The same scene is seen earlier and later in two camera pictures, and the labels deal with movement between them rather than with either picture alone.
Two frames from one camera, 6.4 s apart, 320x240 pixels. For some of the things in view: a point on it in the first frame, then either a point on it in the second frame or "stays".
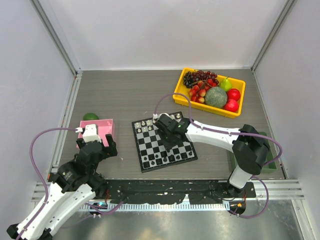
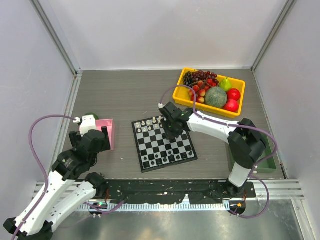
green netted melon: [216, 97] stays
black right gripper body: [168, 141] -> [171, 130]
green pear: [225, 85] stays
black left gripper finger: [80, 144] -> [73, 139]
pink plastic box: [105, 126] stays
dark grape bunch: [191, 78] stays
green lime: [90, 116] stays
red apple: [233, 93] stays
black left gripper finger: [111, 150] -> [107, 142]
